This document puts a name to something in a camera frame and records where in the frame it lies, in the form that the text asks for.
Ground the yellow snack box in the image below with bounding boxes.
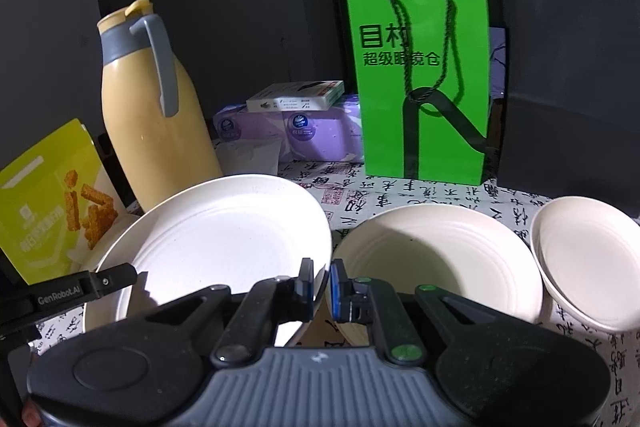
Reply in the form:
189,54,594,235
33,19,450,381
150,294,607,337
0,119,137,284

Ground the purple tissue pack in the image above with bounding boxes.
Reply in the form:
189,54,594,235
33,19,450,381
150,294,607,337
213,94,363,164

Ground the green paper bag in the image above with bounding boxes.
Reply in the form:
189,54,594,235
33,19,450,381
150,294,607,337
347,0,489,185

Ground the yellow thermos jug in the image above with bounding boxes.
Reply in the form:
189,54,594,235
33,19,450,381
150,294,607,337
96,0,222,211

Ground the cream plate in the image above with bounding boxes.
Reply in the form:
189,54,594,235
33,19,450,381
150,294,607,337
529,196,639,334
331,204,545,348
84,174,332,331

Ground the person's hand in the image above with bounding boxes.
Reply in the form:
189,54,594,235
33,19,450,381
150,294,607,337
22,401,43,427

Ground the small white box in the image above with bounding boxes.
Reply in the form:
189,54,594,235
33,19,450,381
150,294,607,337
246,80,345,113

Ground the black paper bag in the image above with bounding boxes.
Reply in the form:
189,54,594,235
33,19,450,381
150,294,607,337
498,0,639,217

